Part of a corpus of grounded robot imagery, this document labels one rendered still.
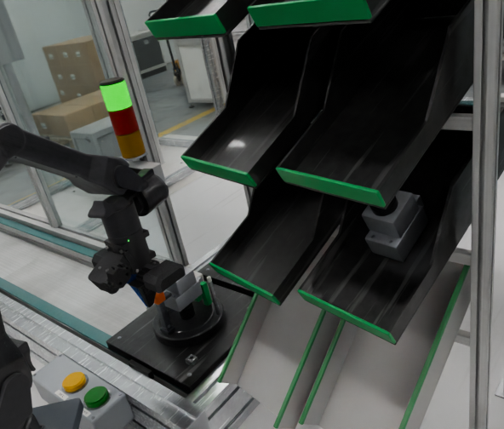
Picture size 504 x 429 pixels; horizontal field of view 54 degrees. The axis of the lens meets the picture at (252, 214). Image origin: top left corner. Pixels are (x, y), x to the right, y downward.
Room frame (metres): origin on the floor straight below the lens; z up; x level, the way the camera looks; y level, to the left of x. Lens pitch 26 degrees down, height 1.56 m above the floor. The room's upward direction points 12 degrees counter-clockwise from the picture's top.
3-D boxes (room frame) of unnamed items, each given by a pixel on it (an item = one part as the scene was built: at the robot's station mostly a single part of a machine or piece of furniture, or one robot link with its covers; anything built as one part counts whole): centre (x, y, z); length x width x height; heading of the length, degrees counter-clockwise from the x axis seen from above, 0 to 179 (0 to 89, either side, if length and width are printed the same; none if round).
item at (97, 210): (0.74, 0.21, 1.25); 0.09 x 0.06 x 0.07; 149
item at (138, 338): (0.79, 0.16, 0.96); 0.24 x 0.24 x 0.02; 46
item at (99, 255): (0.74, 0.21, 1.18); 0.19 x 0.06 x 0.08; 46
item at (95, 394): (0.65, 0.32, 0.96); 0.04 x 0.04 x 0.02
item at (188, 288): (0.80, 0.15, 1.06); 0.08 x 0.04 x 0.07; 136
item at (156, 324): (0.79, 0.16, 0.98); 0.14 x 0.14 x 0.02
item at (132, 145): (1.01, 0.21, 1.28); 0.05 x 0.05 x 0.05
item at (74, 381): (0.70, 0.37, 0.96); 0.04 x 0.04 x 0.02
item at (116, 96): (1.01, 0.21, 1.38); 0.05 x 0.05 x 0.05
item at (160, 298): (0.76, 0.19, 1.04); 0.04 x 0.02 x 0.08; 136
